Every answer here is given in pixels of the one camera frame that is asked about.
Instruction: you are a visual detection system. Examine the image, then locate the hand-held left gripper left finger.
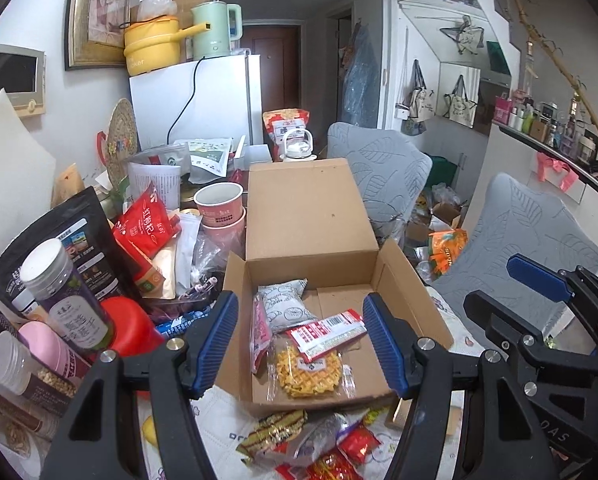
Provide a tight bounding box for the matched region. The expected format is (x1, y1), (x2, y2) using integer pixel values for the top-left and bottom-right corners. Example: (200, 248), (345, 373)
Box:
(39, 290), (240, 480)

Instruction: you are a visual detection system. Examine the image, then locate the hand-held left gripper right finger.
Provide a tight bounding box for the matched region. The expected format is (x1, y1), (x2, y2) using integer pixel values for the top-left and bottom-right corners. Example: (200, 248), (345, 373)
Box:
(361, 292), (557, 480)

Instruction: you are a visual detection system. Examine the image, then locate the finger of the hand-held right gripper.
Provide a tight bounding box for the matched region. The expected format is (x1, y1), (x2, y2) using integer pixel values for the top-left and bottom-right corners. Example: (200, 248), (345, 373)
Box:
(463, 289), (598, 380)
(508, 254), (598, 322)

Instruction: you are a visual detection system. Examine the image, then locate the small pink red packet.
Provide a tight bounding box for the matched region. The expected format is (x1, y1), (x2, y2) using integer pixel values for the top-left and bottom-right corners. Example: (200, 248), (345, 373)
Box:
(250, 295), (276, 375)

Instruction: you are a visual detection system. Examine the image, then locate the red white snack packet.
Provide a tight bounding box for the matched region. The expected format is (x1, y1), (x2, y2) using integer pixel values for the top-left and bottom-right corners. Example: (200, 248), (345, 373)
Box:
(285, 308), (367, 363)

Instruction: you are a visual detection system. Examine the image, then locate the white patterned snack packet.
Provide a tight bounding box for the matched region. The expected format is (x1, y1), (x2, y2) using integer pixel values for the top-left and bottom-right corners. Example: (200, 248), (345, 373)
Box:
(256, 280), (321, 335)

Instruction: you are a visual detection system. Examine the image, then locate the yellow waffle clear packet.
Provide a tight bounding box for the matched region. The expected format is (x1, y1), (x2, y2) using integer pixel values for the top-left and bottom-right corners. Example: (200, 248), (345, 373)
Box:
(269, 335), (356, 402)

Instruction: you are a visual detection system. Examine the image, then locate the shiny red snack packet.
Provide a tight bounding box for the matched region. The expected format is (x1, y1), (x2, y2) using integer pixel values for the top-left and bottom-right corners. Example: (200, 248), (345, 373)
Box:
(336, 422), (383, 466)

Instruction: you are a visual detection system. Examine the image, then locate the silver purple snack bag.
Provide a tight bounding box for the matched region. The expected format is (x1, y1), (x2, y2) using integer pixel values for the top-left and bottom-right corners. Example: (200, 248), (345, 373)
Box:
(259, 412), (355, 467)

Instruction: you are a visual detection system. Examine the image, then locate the brown cardboard box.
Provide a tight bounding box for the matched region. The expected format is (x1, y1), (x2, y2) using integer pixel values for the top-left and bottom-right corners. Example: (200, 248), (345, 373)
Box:
(214, 158), (454, 407)

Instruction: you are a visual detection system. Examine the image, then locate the blue white tube packet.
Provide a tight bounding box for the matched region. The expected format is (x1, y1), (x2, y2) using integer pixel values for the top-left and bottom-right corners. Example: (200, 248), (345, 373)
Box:
(156, 310), (215, 337)

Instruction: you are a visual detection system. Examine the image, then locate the grey covered chair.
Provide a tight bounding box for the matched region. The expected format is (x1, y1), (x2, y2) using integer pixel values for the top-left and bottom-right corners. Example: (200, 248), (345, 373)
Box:
(431, 172), (598, 352)
(326, 121), (433, 242)

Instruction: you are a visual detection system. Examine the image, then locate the gold box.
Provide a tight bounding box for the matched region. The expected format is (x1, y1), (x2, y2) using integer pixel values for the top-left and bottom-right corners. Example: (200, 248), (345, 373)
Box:
(384, 395), (416, 431)

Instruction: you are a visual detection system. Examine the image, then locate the red plastic canister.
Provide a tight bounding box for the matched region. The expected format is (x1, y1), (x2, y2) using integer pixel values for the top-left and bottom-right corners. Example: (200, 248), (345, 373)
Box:
(99, 296), (168, 359)

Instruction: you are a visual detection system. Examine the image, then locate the orange green snack bag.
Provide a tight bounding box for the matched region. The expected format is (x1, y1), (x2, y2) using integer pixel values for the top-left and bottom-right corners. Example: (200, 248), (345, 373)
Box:
(427, 228), (468, 279)

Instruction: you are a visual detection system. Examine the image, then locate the printed quilted tablecloth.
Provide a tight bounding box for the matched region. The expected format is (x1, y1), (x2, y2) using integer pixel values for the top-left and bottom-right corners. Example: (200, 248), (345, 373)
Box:
(139, 305), (482, 480)

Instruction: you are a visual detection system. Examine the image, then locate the red carton orange end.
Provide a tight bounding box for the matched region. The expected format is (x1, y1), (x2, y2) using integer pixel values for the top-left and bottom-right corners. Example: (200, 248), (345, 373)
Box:
(128, 240), (166, 297)

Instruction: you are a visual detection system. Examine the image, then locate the pink paper cup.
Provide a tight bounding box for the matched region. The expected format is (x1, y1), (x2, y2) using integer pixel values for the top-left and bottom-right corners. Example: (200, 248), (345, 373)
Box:
(194, 182), (244, 228)
(201, 210), (247, 257)

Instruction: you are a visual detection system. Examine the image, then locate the brown green striped packet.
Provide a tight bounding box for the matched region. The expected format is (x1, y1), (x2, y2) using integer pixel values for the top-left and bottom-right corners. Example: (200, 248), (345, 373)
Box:
(236, 408), (308, 461)

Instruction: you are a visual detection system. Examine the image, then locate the pink ribbon bow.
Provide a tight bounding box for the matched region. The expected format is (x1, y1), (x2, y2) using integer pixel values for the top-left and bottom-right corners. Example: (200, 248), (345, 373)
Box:
(535, 152), (580, 192)

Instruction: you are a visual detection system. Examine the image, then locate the yellow lemon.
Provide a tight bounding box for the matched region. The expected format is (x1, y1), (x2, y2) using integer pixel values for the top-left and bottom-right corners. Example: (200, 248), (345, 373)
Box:
(142, 415), (160, 448)

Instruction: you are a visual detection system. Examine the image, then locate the green shopping bag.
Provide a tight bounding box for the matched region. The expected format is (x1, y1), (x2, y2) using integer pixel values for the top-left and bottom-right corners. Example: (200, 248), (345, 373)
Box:
(428, 155), (460, 187)

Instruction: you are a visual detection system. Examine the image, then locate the row of cosmetic bottles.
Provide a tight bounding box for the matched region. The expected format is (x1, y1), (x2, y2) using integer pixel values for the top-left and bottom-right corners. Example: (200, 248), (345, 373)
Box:
(494, 89), (598, 173)

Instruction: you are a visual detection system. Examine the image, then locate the clear jar white lid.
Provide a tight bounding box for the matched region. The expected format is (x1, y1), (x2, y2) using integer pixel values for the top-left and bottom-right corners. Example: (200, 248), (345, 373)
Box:
(19, 237), (116, 354)

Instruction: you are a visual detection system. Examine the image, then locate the black stand-up pouch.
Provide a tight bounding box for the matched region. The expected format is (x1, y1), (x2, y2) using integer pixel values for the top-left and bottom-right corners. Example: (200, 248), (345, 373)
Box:
(0, 186), (131, 322)

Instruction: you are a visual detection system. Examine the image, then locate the pink lid jar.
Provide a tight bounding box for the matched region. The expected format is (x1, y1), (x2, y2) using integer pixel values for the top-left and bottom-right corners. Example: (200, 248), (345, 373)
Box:
(16, 321), (93, 382)

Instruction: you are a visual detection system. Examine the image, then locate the white printed paper pouch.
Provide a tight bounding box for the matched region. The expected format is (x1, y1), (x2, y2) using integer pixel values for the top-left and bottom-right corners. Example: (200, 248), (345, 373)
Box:
(128, 145), (190, 212)

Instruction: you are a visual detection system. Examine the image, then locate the green white pouch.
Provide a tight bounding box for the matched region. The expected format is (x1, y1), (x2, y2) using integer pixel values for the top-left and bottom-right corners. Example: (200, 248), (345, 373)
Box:
(174, 138), (235, 184)

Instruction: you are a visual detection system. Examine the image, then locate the clear jar of nuts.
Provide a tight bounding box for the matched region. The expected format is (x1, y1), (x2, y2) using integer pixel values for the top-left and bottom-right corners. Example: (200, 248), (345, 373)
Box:
(0, 332), (78, 417)

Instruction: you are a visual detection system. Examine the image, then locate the canvas tote bag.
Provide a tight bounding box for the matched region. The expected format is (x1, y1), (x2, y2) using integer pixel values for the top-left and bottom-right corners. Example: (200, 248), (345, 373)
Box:
(401, 60), (436, 136)

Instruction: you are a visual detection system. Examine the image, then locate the white teapot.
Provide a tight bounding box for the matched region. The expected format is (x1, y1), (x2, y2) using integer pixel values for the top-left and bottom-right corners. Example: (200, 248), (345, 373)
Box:
(280, 128), (318, 162)

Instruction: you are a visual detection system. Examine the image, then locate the bamboo pole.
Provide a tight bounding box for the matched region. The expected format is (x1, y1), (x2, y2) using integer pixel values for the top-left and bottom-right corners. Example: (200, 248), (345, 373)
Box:
(501, 0), (598, 161)

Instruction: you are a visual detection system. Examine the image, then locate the orange red snack bag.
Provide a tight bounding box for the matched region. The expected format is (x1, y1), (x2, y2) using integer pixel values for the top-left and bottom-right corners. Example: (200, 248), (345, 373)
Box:
(262, 108), (311, 161)

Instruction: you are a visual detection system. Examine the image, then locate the round woven mat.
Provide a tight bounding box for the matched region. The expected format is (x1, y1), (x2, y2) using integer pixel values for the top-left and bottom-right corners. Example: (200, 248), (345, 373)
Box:
(106, 99), (140, 191)

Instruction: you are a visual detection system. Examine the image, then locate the white fridge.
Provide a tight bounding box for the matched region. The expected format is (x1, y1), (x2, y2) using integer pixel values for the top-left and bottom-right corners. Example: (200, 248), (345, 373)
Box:
(129, 54), (263, 152)

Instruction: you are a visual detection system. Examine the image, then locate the blue plastic garment cover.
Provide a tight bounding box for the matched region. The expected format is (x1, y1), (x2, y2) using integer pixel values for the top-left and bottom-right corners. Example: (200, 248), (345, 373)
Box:
(341, 22), (381, 129)

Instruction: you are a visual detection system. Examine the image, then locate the brown door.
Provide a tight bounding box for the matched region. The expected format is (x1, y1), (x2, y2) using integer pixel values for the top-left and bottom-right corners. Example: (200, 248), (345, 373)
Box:
(241, 25), (301, 117)

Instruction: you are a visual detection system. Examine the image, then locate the yellow pot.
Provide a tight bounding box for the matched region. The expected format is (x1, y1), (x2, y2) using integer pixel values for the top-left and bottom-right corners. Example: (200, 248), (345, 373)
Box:
(123, 15), (212, 77)

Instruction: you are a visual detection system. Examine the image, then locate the green electric kettle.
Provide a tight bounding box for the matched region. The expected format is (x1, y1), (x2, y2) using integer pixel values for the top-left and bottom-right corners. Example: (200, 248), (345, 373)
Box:
(191, 2), (242, 61)

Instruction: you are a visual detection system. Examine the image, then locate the framed picture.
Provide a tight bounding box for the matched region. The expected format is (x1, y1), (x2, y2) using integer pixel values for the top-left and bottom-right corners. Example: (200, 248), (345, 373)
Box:
(64, 0), (134, 71)

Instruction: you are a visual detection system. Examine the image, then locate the black power cable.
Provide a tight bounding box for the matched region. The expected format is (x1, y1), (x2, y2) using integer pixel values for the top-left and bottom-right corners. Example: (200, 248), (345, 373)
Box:
(166, 57), (202, 145)

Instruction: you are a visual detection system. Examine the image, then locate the wall intercom panel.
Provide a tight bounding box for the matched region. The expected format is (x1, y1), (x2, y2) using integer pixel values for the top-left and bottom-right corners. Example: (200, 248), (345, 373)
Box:
(0, 44), (47, 118)

